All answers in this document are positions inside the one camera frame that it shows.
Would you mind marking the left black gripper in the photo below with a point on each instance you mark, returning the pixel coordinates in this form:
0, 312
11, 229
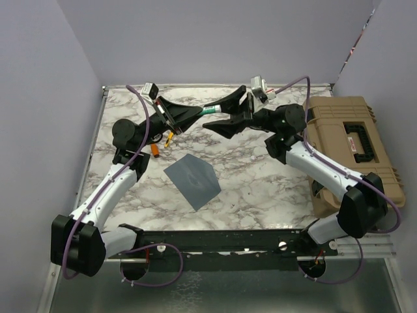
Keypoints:
182, 115

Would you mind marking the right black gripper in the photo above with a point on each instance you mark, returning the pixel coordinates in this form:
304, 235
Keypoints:
230, 126

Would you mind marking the green white glue stick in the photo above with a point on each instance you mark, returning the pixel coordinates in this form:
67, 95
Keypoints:
211, 109

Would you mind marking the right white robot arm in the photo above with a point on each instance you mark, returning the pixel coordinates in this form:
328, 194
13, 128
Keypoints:
362, 197

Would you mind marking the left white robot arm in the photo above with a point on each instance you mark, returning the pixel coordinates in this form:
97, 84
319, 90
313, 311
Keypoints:
78, 243

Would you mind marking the yellow utility knife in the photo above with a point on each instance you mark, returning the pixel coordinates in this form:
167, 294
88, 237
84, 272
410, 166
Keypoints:
168, 139

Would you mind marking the tan plastic tool case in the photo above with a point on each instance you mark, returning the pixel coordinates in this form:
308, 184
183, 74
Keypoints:
344, 129

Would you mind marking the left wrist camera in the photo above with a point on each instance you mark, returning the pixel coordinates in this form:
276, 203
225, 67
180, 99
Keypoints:
150, 91

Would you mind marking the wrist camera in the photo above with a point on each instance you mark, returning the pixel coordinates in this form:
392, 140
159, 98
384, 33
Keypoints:
150, 91
261, 92

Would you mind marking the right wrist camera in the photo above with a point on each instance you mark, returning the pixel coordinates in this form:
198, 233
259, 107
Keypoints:
261, 92

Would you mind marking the orange handled screwdriver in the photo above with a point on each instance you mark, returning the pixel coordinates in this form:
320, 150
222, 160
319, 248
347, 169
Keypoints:
155, 150

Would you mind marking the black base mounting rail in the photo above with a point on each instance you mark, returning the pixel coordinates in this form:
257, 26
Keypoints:
223, 250

